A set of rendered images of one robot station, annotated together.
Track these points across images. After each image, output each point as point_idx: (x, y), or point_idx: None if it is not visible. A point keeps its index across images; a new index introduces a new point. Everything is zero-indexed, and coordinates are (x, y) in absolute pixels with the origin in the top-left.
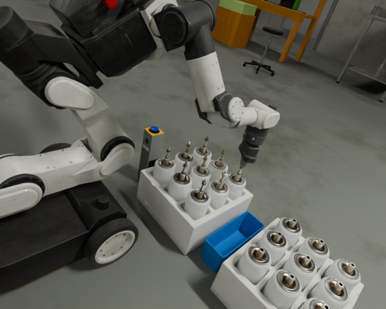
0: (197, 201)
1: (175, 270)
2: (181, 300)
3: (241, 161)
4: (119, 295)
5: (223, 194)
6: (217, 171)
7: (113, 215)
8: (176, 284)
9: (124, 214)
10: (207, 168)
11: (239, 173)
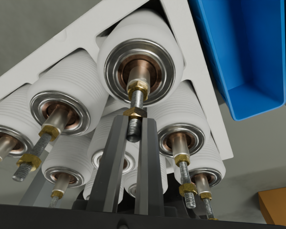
0: (216, 185)
1: (224, 122)
2: (261, 122)
3: (124, 159)
4: (227, 160)
5: (208, 137)
6: (98, 121)
7: (189, 213)
8: (241, 124)
9: (184, 203)
10: (101, 151)
11: (145, 94)
